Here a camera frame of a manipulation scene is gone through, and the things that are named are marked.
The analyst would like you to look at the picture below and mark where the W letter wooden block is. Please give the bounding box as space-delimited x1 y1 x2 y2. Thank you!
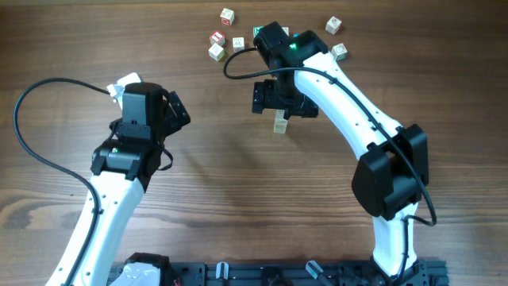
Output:
275 118 288 126

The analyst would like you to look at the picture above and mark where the plain S wooden block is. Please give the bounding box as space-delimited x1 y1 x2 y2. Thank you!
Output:
275 110 285 119

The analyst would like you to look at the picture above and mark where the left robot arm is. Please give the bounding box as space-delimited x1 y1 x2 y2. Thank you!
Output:
48 83 191 285

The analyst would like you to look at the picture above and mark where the M letter wooden block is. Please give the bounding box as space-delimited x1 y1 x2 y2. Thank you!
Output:
232 37 245 52

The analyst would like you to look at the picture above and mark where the green N letter block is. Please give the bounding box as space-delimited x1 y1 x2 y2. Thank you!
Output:
253 25 263 37

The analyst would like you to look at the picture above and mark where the green-sided right block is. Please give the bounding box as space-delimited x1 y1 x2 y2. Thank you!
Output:
331 43 348 61

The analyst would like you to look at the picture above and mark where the plain block yellow side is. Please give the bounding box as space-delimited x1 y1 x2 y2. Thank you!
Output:
209 43 225 61

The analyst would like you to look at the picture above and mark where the far right top block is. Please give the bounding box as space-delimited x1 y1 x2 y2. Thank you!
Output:
325 16 342 35

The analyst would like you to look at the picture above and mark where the red I letter block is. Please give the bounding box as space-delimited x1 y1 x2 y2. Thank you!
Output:
210 30 225 46

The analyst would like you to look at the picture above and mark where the top red-edged wooden block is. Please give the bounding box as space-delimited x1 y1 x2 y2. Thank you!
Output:
220 8 235 26

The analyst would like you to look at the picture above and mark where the left camera cable black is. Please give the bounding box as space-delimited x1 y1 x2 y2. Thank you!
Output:
4 83 118 285

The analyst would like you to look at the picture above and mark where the camera cable black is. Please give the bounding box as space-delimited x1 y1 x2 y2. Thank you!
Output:
222 47 437 279
4 83 118 285

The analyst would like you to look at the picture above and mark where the right camera cable black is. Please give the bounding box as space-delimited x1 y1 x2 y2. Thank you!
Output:
222 47 437 279

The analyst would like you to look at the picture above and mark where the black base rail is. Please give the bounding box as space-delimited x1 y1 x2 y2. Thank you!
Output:
166 260 450 286

